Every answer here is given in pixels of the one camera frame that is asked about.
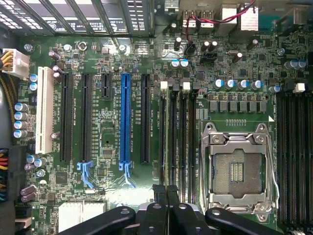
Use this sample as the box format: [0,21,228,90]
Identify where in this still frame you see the black RAM slot white latch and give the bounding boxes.
[179,82,191,199]
[158,81,168,189]
[288,82,306,228]

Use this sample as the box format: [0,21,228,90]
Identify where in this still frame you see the blue slot retention clip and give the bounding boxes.
[118,163,136,189]
[76,161,95,189]

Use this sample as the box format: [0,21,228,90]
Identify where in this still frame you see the white finned chipset heatsink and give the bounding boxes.
[58,200,107,226]

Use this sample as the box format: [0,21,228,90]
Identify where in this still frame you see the silver CPU socket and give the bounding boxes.
[199,122,281,222]

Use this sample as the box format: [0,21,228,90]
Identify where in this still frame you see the long black expansion slot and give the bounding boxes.
[80,72,93,163]
[140,73,152,164]
[60,72,74,163]

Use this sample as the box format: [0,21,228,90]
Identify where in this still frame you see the blue expansion slot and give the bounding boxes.
[119,72,133,171]

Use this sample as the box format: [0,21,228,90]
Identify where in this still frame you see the short black expansion slot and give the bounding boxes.
[101,72,112,99]

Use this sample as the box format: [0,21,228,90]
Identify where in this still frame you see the white PCI expansion slot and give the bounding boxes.
[35,66,55,155]

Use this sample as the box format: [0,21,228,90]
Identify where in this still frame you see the silver rear port block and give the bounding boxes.
[181,0,239,36]

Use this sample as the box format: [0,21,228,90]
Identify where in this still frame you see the white power connector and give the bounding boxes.
[0,48,30,81]

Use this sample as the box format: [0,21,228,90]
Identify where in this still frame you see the green computer motherboard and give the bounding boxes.
[0,0,313,235]

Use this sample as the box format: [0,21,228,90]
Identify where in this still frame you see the silver wire locking lever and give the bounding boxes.
[199,123,211,216]
[265,133,281,210]

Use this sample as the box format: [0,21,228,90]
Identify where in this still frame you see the silver socket cover frame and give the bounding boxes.
[207,132,269,205]

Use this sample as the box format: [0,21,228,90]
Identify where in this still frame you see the black connector with coloured wires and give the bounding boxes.
[0,147,28,202]

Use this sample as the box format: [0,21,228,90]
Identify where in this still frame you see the braided black yellow cable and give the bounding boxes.
[0,73,18,123]

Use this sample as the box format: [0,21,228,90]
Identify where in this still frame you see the red and black twisted wire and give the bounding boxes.
[183,0,257,57]

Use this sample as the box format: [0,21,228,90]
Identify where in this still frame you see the yellow and black wire bundle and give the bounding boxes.
[0,50,13,71]

